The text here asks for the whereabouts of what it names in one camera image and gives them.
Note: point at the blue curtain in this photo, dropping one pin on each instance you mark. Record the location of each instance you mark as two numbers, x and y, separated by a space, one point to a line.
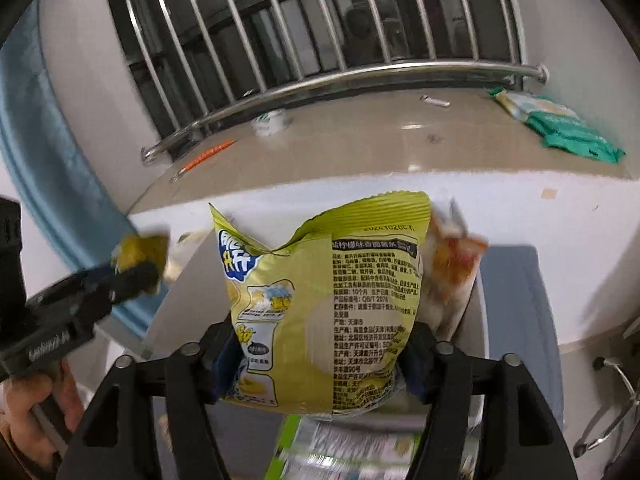
45 160

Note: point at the green wet wipes pack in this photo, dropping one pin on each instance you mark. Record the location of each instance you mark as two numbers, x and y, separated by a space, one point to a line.
575 135

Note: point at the yellow-green chip bag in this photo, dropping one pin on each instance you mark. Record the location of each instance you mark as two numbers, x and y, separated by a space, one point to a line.
360 285

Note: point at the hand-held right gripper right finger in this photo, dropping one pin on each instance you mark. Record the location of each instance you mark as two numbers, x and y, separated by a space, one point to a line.
415 366

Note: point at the orange pen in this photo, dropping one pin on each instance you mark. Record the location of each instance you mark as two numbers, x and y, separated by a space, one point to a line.
205 156

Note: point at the white tape roll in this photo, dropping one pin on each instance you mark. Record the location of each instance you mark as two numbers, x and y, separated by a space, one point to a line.
270 122

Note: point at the white cardboard box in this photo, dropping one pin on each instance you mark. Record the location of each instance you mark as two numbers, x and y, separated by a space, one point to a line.
200 290

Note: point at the small yellow snack packet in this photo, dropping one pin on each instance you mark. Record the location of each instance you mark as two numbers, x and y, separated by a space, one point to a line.
145 251

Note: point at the green-white packet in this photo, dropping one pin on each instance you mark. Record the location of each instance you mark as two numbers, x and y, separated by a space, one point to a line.
350 450

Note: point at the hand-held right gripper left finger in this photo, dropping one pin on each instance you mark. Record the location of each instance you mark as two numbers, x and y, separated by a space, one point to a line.
227 366

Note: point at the orange floral snack bag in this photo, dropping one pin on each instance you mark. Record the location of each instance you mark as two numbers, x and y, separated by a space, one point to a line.
450 265

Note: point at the pale yellow-green packet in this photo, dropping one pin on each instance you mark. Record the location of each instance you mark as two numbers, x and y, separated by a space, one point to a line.
530 105

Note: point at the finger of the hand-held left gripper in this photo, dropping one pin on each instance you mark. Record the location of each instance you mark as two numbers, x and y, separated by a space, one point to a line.
75 287
130 285

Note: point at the steel window guard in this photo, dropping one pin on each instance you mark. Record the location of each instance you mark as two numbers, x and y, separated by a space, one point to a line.
350 72

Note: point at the white chair with chrome base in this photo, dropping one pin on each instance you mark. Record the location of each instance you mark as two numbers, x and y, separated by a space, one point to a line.
600 362

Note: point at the person's left hand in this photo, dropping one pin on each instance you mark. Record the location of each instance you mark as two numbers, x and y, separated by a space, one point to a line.
25 402

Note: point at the small white stick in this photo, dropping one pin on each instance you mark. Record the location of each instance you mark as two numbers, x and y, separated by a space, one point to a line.
435 101

